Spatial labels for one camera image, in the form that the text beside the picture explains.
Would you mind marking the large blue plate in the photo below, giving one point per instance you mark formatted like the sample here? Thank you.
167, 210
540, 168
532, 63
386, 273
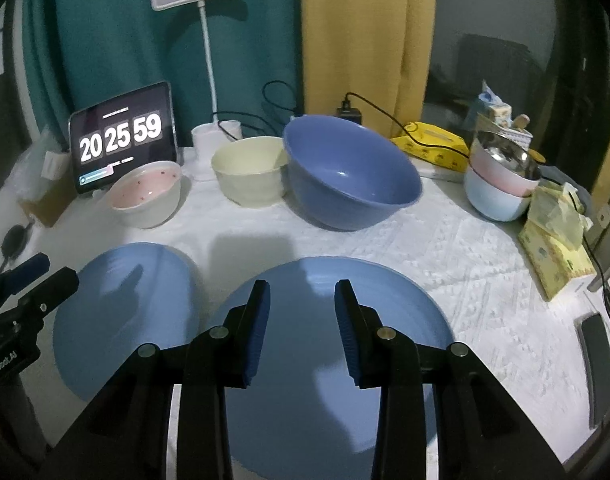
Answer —
305, 310

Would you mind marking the black charger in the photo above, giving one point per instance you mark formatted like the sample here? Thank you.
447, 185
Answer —
350, 112

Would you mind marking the blue and white packet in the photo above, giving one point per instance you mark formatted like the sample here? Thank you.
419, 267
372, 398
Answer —
492, 105

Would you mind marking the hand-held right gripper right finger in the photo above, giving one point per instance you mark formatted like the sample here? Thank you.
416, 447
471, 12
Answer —
347, 335

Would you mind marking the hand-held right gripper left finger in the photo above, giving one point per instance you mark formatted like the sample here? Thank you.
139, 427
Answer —
257, 330

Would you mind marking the stainless steel bowl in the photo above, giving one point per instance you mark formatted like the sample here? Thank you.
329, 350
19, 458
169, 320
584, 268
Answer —
505, 155

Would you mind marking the tablet with clock display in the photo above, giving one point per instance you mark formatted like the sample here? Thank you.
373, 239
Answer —
122, 135

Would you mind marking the cardboard box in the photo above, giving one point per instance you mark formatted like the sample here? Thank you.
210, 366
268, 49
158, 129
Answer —
45, 205

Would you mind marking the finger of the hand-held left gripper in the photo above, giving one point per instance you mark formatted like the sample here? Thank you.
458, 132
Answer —
55, 285
32, 264

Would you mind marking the yellow plastic packet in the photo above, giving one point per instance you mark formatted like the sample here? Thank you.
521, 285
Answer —
555, 210

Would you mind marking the cream bowl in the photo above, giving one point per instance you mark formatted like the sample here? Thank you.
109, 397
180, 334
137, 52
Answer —
247, 175

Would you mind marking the teal curtain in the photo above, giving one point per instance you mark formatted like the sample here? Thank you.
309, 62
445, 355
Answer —
125, 45

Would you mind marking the pink strawberry pattern bowl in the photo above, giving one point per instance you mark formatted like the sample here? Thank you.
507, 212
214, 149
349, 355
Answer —
145, 200

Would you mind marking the white tablet stand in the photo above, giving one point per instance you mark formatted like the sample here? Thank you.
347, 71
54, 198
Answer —
101, 192

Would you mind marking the small white box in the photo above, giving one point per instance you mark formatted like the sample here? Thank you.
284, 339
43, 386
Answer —
56, 165

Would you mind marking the yellow tissue box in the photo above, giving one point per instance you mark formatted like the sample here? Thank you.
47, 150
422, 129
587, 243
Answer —
555, 265

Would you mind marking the flat black phone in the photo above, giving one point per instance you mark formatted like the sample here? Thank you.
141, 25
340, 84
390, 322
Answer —
597, 365

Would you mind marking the yellow curtain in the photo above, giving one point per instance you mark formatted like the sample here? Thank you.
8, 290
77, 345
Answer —
365, 35

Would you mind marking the black round pouch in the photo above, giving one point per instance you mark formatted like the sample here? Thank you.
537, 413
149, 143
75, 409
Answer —
14, 242

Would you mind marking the metal cup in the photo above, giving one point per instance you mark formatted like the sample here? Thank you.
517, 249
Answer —
605, 220

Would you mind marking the small blue plate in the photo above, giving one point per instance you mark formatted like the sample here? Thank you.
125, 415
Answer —
115, 320

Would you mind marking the white textured tablecloth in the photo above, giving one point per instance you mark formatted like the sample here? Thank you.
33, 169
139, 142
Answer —
475, 280

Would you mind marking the large blue bowl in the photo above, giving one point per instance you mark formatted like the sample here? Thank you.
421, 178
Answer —
355, 175

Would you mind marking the yellow cloth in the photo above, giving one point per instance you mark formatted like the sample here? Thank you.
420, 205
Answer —
435, 145

